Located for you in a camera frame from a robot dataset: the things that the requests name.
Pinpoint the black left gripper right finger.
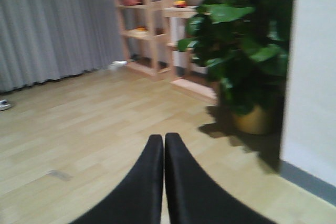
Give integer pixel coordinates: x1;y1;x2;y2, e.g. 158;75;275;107
165;133;272;223

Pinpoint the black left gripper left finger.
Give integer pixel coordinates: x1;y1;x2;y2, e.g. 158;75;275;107
72;134;163;223

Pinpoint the yellow plant pot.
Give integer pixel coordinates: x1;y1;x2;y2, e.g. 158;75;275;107
233;105;275;135

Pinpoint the green potted plant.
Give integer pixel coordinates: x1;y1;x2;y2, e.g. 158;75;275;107
177;0;296;116

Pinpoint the wooden shelf unit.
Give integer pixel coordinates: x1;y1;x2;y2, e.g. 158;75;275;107
114;0;217;104

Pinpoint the colourful toy on shelf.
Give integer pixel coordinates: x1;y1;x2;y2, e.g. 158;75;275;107
173;0;187;8

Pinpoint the grey curtain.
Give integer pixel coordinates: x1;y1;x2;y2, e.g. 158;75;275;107
1;0;123;92

